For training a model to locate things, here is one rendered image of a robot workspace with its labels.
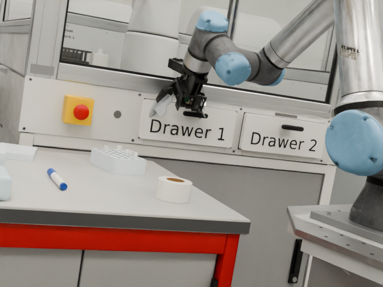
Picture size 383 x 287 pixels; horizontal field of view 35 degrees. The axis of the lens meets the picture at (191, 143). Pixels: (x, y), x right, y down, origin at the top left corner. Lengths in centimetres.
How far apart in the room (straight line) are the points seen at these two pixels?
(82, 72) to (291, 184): 76
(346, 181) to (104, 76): 239
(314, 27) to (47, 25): 67
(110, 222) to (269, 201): 93
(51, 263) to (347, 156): 57
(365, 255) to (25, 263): 59
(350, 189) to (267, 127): 196
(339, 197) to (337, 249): 271
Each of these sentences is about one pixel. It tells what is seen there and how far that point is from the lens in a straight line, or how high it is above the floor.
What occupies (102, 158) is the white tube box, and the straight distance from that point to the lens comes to 147.
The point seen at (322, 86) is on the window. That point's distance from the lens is 197.
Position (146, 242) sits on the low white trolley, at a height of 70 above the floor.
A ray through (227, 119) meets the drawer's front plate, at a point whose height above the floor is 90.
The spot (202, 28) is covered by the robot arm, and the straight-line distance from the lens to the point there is 149.
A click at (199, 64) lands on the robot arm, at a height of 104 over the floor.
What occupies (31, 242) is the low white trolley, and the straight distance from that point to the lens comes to 107.
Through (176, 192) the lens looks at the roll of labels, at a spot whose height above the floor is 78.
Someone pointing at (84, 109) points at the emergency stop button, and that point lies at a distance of 157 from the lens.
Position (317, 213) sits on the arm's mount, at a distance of 130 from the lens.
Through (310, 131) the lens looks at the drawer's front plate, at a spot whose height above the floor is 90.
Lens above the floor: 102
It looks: 7 degrees down
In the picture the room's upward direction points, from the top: 9 degrees clockwise
